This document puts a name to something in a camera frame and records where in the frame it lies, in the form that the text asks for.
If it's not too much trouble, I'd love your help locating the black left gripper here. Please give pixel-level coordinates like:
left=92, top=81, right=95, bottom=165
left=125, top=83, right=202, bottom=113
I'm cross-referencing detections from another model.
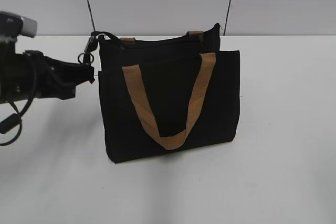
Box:
left=14, top=54, right=95, bottom=101

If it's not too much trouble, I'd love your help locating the metal zipper pull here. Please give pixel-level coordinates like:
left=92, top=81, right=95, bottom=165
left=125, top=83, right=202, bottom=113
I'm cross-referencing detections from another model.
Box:
left=77, top=36, right=98, bottom=65

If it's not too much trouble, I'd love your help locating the black tote bag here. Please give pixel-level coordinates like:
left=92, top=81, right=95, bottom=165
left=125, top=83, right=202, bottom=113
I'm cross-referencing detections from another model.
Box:
left=91, top=24, right=240, bottom=164

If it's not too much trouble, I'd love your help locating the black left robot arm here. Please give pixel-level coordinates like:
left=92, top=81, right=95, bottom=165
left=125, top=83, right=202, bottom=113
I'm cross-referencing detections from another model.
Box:
left=1, top=35, right=95, bottom=104

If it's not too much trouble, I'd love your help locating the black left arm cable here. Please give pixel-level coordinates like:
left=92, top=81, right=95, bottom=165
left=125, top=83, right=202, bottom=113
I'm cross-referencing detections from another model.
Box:
left=0, top=53, right=40, bottom=146

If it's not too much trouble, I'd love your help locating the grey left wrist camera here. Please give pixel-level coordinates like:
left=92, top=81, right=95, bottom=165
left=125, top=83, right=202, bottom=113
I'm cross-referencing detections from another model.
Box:
left=0, top=10, right=38, bottom=39

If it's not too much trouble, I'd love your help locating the tan rear bag handle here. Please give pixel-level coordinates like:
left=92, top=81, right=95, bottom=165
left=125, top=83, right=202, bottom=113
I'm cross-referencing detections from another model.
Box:
left=120, top=31, right=204, bottom=48

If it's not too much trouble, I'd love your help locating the tan bag handle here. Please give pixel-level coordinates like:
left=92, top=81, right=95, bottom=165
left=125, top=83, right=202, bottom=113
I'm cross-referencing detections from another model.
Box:
left=120, top=31, right=204, bottom=48
left=122, top=52, right=216, bottom=150

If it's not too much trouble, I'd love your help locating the tan front bag handle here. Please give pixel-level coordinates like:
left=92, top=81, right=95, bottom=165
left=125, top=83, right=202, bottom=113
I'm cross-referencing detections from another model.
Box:
left=122, top=52, right=216, bottom=150

